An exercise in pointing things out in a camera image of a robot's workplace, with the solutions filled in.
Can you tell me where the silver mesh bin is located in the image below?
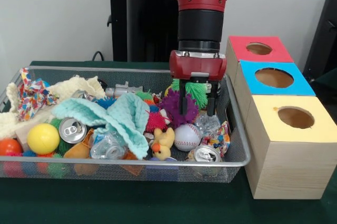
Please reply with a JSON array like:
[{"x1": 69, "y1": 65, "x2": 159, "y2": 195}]
[{"x1": 0, "y1": 65, "x2": 251, "y2": 182}]

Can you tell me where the purple spiky toy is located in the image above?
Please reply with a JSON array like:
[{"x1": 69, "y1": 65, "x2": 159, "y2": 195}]
[{"x1": 157, "y1": 88, "x2": 200, "y2": 127}]

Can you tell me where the yellow plush duck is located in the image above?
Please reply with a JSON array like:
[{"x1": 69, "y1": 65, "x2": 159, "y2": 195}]
[{"x1": 150, "y1": 127, "x2": 176, "y2": 161}]

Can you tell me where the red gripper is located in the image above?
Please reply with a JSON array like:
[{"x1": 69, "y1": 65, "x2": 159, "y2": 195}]
[{"x1": 168, "y1": 49, "x2": 227, "y2": 117}]

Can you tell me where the white baseball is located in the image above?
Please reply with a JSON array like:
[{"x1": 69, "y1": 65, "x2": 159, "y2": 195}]
[{"x1": 173, "y1": 123, "x2": 202, "y2": 152}]

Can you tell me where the black cable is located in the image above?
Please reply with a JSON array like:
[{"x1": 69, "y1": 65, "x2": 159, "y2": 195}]
[{"x1": 92, "y1": 50, "x2": 105, "y2": 62}]

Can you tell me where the wooden three-hole box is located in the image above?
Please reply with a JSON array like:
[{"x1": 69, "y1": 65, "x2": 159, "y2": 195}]
[{"x1": 225, "y1": 35, "x2": 337, "y2": 200}]

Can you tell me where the small colourful patterned cloth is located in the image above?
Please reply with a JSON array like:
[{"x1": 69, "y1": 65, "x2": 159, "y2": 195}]
[{"x1": 201, "y1": 120, "x2": 231, "y2": 158}]

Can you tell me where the mint knitted cloth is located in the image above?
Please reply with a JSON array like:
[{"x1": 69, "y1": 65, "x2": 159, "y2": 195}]
[{"x1": 51, "y1": 92, "x2": 151, "y2": 160}]

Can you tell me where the cream knitted cloth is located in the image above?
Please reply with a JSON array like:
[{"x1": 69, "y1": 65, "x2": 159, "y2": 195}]
[{"x1": 0, "y1": 75, "x2": 106, "y2": 140}]

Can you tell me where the dark green table cloth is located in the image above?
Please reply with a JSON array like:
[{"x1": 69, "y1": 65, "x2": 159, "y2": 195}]
[{"x1": 0, "y1": 60, "x2": 337, "y2": 224}]

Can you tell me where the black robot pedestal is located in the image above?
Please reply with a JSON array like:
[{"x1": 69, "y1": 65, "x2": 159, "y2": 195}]
[{"x1": 102, "y1": 0, "x2": 198, "y2": 63}]

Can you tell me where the yellow ball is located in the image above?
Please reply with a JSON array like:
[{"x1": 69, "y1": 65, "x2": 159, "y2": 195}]
[{"x1": 26, "y1": 123, "x2": 61, "y2": 156}]

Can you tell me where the large colourful patterned cloth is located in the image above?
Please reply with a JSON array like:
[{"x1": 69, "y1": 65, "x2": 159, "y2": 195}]
[{"x1": 16, "y1": 67, "x2": 59, "y2": 122}]

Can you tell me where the black panel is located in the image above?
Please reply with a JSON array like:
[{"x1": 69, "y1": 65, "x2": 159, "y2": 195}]
[{"x1": 302, "y1": 0, "x2": 337, "y2": 77}]

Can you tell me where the green spiky ball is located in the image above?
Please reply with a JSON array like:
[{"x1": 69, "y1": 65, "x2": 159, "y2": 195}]
[{"x1": 170, "y1": 78, "x2": 209, "y2": 110}]

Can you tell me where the silver drink can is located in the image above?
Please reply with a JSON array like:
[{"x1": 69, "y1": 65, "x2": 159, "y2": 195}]
[
  {"x1": 193, "y1": 144, "x2": 222, "y2": 163},
  {"x1": 58, "y1": 117, "x2": 87, "y2": 145}
]

